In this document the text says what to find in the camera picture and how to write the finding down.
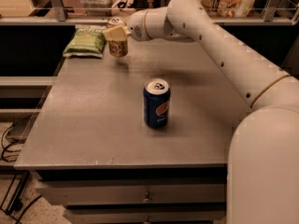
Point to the grey lower drawer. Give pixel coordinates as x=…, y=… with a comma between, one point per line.
x=147, y=214

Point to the green jalapeno chip bag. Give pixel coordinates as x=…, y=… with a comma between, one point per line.
x=87, y=41

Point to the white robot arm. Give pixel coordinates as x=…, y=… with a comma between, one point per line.
x=263, y=159

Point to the grey upper drawer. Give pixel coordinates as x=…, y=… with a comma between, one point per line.
x=131, y=192

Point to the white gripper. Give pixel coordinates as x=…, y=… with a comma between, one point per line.
x=135, y=26

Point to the orange soda can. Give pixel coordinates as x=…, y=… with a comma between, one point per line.
x=117, y=48

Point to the grey drawer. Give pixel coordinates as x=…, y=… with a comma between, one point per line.
x=147, y=214
x=131, y=192

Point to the blue Pepsi can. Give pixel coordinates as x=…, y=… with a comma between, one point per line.
x=156, y=95

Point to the grey metal shelf rail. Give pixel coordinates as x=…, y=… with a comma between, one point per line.
x=283, y=12

